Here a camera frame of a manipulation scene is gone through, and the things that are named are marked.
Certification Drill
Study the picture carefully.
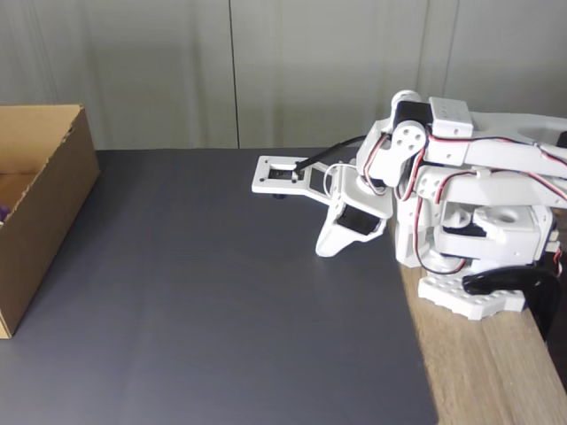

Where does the brown cardboard box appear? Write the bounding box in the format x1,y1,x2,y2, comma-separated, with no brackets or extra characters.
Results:
0,104,102,341

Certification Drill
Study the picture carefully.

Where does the dark grey table mat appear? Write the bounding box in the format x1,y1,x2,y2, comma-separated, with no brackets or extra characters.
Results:
0,148,439,425

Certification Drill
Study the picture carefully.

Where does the black table clamp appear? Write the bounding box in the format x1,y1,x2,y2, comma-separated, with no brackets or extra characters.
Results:
462,265,560,342

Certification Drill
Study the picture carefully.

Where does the white panelled cabinet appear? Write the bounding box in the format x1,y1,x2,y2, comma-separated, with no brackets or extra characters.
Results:
0,0,567,151

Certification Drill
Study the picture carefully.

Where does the black camera cable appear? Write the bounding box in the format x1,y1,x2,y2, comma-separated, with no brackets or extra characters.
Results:
292,135,365,174

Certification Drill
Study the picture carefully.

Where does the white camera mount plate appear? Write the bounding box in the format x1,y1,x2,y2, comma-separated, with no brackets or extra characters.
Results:
251,154,342,204

